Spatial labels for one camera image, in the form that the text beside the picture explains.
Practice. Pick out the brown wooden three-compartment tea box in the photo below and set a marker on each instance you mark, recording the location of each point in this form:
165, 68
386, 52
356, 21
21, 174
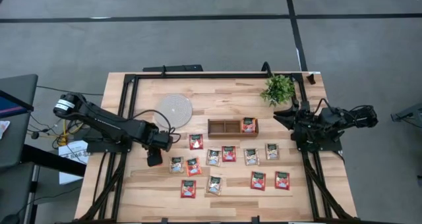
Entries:
224, 128

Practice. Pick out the black power strip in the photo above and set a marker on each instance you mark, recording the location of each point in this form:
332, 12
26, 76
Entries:
178, 68

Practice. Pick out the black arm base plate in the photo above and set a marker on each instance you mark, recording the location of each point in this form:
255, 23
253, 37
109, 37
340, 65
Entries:
108, 147
333, 147

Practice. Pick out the white paper sheet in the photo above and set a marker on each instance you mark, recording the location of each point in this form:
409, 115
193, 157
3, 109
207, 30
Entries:
2, 128

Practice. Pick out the red strawberry tea sachet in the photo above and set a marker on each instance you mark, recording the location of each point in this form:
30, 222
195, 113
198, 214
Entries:
188, 188
258, 180
196, 141
282, 180
229, 153

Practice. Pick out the round white woven placemat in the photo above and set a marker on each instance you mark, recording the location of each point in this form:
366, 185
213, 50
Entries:
174, 111

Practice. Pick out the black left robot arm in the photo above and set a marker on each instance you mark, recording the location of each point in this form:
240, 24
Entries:
105, 118

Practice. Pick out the orange tea sachet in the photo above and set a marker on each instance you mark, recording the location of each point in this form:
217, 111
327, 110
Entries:
193, 167
249, 125

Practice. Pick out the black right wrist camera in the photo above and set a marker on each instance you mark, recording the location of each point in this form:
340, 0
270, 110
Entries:
329, 117

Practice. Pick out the black table crossbar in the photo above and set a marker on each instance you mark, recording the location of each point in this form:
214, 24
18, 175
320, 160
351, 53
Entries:
49, 158

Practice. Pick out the white printed cardboard box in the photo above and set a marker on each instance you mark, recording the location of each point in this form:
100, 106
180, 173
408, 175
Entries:
74, 151

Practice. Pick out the laptop with blue screen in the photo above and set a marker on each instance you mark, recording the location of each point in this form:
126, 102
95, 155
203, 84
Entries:
10, 107

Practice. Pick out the grey side table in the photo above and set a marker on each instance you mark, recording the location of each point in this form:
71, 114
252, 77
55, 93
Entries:
16, 145

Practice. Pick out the beige vanilla tea sachet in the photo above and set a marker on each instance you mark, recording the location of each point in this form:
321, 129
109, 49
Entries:
214, 185
251, 156
176, 164
213, 157
272, 151

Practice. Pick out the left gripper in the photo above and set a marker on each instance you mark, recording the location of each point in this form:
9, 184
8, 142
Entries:
148, 136

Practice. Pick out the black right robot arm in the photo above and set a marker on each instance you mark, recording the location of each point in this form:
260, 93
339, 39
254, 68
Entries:
362, 117

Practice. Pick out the small black clip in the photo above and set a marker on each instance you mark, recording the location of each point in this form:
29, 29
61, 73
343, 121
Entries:
311, 79

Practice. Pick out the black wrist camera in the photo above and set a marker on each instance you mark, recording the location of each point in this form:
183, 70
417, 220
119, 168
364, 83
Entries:
329, 117
163, 141

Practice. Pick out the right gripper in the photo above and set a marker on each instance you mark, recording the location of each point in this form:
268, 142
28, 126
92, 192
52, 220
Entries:
306, 122

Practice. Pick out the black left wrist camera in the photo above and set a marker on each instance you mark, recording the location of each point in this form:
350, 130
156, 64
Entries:
163, 141

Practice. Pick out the black curved bracket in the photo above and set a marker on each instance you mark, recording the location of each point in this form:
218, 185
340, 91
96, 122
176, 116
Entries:
266, 64

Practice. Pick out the black metal table frame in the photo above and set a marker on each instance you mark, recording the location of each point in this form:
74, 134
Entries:
204, 75

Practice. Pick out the small green potted plant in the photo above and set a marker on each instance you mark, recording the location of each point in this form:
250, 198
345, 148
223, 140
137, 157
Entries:
278, 89

